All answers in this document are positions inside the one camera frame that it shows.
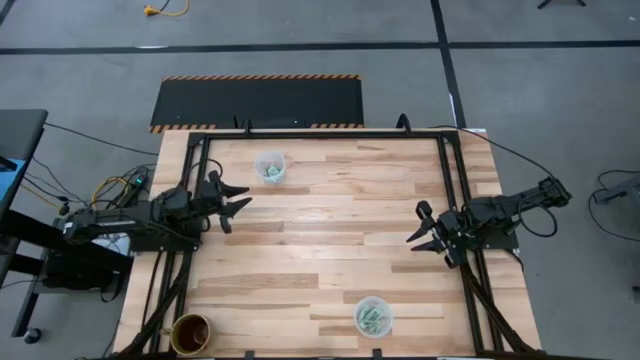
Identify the black desk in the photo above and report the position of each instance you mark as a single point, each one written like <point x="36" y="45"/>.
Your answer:
<point x="20" y="130"/>

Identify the black tripod stand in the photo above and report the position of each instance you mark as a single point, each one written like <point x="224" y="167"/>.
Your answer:
<point x="560" y="3"/>

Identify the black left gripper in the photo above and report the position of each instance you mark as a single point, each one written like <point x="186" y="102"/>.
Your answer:
<point x="207" y="200"/>

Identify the clear plastic tub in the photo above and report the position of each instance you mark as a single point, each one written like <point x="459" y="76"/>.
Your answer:
<point x="373" y="317"/>
<point x="270" y="167"/>

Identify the black metal table frame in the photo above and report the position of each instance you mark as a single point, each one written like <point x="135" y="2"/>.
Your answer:
<point x="325" y="135"/>

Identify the black equipment stand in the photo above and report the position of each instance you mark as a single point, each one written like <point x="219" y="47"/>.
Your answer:
<point x="65" y="250"/>

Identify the black mat hazard stripes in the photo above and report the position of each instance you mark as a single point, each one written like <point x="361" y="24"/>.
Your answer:
<point x="257" y="102"/>

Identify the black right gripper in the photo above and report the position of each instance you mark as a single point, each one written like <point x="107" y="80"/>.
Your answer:
<point x="455" y="230"/>

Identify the grey stand foot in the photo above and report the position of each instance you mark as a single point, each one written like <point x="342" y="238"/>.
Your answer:
<point x="620" y="190"/>

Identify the black caster wheel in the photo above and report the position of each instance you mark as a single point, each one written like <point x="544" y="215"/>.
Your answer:
<point x="32" y="335"/>

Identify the green white stevia packet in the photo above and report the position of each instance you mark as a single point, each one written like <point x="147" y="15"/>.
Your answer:
<point x="273" y="172"/>
<point x="381" y="317"/>
<point x="367" y="320"/>

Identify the black power box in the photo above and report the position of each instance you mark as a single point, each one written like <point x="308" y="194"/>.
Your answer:
<point x="140" y="179"/>

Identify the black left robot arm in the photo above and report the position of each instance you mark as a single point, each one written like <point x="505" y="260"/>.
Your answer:
<point x="120" y="220"/>

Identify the black table clamp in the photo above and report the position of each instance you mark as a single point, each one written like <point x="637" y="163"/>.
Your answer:
<point x="245" y="125"/>
<point x="403" y="122"/>

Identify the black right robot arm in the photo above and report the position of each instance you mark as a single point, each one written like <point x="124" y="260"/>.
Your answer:
<point x="520" y="200"/>

